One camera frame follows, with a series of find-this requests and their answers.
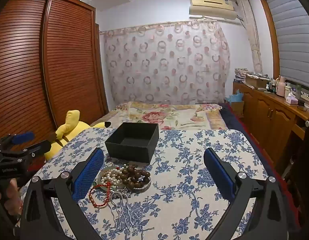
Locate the cardboard box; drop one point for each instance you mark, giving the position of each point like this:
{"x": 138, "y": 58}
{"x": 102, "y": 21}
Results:
{"x": 255, "y": 81}

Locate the dark blue bedding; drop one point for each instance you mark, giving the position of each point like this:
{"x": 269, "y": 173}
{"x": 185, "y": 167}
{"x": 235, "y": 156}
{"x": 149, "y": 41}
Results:
{"x": 234, "y": 120}

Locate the white air conditioner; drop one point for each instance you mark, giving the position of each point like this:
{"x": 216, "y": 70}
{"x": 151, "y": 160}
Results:
{"x": 212, "y": 7}

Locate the brown slatted wooden wardrobe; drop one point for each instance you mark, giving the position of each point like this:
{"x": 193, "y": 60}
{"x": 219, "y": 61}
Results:
{"x": 69, "y": 67}

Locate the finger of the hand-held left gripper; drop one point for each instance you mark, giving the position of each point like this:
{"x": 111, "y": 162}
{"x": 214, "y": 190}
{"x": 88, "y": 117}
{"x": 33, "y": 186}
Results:
{"x": 22, "y": 137}
{"x": 34, "y": 148}

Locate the silver bangle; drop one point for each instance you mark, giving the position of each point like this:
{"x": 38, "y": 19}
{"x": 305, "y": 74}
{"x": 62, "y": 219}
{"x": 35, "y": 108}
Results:
{"x": 142, "y": 188}

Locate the black jewelry box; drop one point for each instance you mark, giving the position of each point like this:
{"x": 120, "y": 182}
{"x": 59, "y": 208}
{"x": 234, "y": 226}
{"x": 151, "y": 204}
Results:
{"x": 129, "y": 152}

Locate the circle patterned curtain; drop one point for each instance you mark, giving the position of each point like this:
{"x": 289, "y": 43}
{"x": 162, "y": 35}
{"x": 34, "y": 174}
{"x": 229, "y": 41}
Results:
{"x": 167, "y": 60}

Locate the tied beige side curtain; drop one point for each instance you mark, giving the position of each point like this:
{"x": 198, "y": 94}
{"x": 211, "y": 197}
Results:
{"x": 253, "y": 42}

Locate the yellow plush toy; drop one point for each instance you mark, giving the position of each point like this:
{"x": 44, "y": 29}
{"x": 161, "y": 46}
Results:
{"x": 69, "y": 130}

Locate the grey window blind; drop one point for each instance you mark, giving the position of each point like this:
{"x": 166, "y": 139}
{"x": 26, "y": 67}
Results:
{"x": 292, "y": 35}

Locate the wooden sideboard cabinet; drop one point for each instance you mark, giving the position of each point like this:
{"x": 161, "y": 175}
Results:
{"x": 269, "y": 115}

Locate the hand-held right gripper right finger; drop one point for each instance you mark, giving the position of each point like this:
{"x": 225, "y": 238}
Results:
{"x": 219, "y": 177}

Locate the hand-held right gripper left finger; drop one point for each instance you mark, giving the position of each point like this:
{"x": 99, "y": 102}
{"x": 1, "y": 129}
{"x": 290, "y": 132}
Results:
{"x": 88, "y": 175}

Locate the blue floral tablecloth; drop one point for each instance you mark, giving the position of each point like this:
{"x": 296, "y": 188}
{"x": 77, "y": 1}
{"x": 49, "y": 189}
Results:
{"x": 184, "y": 195}

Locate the pale green jade bangle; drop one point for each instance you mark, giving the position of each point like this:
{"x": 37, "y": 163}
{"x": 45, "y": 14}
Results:
{"x": 100, "y": 180}

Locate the silver hairpin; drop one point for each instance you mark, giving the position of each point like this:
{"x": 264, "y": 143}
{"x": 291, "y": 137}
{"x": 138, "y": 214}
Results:
{"x": 119, "y": 205}

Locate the person's left hand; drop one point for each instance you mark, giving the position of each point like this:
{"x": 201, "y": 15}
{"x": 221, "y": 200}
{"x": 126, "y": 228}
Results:
{"x": 13, "y": 192}

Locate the tissue box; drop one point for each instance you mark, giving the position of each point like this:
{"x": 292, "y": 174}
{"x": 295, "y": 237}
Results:
{"x": 291, "y": 99}

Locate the pink thermos jug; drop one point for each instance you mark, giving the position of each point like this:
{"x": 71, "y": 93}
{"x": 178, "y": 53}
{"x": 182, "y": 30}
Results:
{"x": 280, "y": 87}

